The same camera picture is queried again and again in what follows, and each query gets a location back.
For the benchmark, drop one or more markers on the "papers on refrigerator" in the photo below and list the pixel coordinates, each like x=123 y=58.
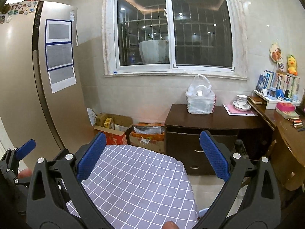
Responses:
x=59 y=54

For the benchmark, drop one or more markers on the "white plastic bag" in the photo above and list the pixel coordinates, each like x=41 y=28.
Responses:
x=200 y=98

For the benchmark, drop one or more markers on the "wooden chair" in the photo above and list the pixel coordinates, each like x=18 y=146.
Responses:
x=287 y=166

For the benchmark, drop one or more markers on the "yellow duck plush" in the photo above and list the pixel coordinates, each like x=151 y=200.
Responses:
x=292 y=65

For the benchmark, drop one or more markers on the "white desk shelf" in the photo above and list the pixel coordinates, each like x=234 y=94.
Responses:
x=272 y=103

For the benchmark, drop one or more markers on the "person's right hand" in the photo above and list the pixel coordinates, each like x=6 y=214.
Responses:
x=170 y=225

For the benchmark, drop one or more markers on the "purple checked tablecloth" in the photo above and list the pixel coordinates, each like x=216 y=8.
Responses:
x=135 y=187

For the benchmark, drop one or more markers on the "orange cardboard box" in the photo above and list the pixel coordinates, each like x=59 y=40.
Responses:
x=149 y=136

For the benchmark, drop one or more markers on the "pink box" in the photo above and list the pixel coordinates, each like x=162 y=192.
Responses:
x=285 y=107

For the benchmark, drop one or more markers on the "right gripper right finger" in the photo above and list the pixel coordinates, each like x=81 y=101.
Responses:
x=249 y=197

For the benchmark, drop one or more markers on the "pink paper sheet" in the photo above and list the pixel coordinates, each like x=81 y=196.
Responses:
x=234 y=112

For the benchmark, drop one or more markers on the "row of books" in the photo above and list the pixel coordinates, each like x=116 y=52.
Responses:
x=278 y=85

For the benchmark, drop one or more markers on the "gold refrigerator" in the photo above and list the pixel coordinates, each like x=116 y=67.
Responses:
x=29 y=109

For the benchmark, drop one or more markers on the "wall sticker decoration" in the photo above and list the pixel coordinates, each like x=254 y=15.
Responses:
x=276 y=53

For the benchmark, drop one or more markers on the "stacked white bowls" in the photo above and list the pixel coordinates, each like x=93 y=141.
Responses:
x=241 y=103

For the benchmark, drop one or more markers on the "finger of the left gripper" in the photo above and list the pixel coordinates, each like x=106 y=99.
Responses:
x=25 y=149

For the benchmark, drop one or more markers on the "dark wood drawer cabinet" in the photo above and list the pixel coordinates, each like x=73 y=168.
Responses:
x=184 y=132

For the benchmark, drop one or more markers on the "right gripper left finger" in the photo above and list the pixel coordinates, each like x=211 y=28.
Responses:
x=74 y=169

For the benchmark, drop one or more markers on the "open cardboard box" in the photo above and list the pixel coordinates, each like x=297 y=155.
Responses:
x=115 y=127

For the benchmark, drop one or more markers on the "window with white frame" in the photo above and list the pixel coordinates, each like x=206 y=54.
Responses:
x=112 y=67

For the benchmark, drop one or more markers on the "wooden desk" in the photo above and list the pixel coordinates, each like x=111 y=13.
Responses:
x=292 y=136

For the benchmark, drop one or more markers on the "person's left hand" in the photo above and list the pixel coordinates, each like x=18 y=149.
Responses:
x=25 y=173

